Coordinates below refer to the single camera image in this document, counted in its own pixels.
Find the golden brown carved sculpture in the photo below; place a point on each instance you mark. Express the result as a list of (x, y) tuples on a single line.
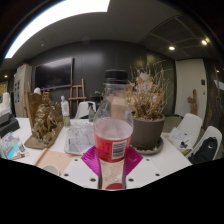
[(46, 123)]

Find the grey printed newspaper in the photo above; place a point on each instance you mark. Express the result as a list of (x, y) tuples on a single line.
[(78, 138)]

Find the thin wooden paintbrush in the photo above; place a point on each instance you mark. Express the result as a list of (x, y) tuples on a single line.
[(20, 156)]

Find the round ceiling spotlight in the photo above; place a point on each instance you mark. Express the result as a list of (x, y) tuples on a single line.
[(171, 48), (204, 42)]

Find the dried plant in grey pot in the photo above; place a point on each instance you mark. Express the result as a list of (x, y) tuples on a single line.
[(146, 130)]

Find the white cabinet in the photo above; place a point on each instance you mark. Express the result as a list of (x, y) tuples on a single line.
[(21, 90)]

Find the long ceiling light panel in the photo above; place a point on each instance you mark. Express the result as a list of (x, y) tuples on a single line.
[(50, 16)]

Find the black backpack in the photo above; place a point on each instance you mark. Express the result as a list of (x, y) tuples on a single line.
[(203, 151)]

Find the white plastic chair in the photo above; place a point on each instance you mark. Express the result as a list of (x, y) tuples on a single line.
[(83, 110), (193, 125), (215, 133)]

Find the black flat box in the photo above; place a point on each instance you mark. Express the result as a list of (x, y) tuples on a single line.
[(8, 125)]

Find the green-labelled white spray bottle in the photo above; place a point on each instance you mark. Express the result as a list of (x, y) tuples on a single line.
[(67, 120)]

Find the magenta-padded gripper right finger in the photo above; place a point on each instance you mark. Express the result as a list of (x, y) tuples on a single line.
[(143, 171)]

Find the wooden easel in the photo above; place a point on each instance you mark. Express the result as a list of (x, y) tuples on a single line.
[(77, 96)]

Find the black round side table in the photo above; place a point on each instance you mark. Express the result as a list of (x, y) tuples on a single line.
[(96, 97)]

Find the clear red-labelled drink bottle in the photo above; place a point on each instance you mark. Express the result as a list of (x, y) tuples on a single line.
[(111, 140)]

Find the white plaster bust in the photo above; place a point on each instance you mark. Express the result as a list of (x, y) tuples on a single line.
[(37, 90)]

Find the white papers on chair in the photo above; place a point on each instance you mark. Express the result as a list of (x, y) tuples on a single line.
[(180, 136)]

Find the wooden wall figure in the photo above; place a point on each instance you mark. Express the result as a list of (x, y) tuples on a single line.
[(192, 101)]

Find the black wall screen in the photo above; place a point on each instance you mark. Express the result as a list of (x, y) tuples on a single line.
[(53, 73)]

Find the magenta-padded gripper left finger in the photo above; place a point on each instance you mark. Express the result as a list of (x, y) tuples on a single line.
[(80, 171)]

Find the small white plaster statue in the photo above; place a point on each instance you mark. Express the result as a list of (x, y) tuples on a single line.
[(64, 106)]

